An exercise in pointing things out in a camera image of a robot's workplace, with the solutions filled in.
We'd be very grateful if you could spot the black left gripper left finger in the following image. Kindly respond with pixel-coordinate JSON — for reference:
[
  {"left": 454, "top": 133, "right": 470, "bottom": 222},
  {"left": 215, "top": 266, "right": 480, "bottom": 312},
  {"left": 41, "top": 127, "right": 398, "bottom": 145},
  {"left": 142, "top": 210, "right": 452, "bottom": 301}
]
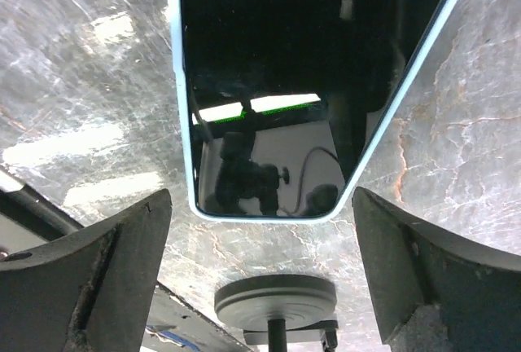
[{"left": 1, "top": 189, "right": 172, "bottom": 351}]

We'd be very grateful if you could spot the black round-base phone stand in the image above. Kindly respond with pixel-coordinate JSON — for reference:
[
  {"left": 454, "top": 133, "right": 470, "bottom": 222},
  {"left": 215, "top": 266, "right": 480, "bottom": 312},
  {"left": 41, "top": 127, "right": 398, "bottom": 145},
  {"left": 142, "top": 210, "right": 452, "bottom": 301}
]
[{"left": 214, "top": 274, "right": 337, "bottom": 351}]

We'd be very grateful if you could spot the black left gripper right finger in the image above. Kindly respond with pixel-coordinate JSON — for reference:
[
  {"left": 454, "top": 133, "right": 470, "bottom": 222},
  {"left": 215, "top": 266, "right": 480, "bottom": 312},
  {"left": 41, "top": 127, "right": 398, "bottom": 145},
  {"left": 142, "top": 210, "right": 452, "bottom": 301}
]
[{"left": 352, "top": 187, "right": 520, "bottom": 351}]

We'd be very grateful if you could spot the blue-cased smartphone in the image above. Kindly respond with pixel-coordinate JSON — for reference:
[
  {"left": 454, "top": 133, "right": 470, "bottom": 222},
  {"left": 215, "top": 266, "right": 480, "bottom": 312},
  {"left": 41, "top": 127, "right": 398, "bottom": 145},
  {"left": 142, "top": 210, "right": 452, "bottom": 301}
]
[{"left": 168, "top": 0, "right": 458, "bottom": 224}]

